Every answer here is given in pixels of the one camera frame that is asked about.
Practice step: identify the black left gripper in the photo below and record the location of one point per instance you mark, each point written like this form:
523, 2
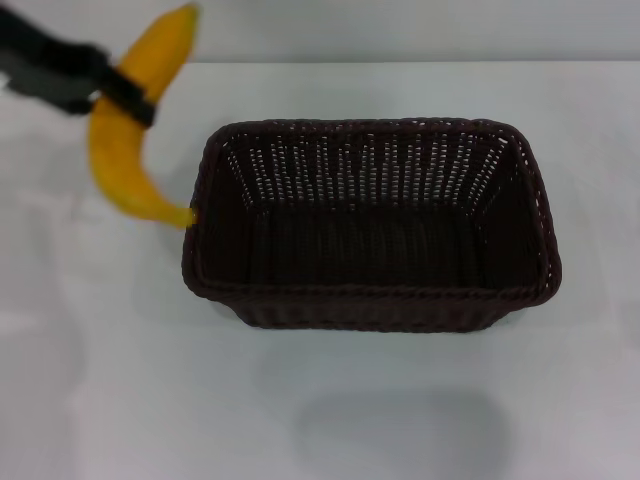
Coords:
50, 75

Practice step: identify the yellow banana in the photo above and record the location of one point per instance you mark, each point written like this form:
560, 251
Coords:
120, 165

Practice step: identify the dark brown wicker basket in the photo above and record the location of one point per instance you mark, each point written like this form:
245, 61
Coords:
370, 250

